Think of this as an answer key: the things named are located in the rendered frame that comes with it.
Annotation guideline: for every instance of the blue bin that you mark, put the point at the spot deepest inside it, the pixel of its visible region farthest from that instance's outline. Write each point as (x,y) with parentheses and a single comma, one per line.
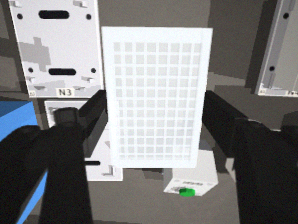
(14,114)

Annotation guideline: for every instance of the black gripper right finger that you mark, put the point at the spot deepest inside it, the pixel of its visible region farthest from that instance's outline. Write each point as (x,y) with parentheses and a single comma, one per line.
(267,192)

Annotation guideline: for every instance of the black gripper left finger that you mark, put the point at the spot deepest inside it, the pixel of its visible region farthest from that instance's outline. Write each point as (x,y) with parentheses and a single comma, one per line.
(28,152)

